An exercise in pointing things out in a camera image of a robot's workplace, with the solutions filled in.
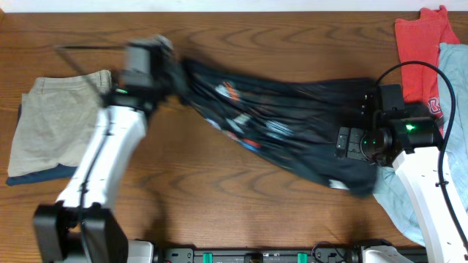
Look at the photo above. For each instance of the folded beige trousers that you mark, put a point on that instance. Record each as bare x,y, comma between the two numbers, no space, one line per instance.
56,122

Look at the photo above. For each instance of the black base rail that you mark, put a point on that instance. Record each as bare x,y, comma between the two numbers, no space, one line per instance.
189,255

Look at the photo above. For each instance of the black orange patterned jersey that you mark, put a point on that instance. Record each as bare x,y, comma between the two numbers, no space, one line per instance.
292,125

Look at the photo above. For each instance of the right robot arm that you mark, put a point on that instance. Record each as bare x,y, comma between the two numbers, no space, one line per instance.
420,164

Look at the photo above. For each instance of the red t-shirt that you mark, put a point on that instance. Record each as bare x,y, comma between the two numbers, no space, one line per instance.
419,40

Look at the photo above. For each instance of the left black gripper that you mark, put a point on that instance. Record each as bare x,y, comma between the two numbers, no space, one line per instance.
172,68

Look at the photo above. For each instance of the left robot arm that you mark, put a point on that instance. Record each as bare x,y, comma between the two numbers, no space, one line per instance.
80,225

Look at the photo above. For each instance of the folded navy garment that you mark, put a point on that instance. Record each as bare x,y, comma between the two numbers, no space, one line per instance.
60,171

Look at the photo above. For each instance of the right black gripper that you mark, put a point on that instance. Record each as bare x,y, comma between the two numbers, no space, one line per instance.
353,151

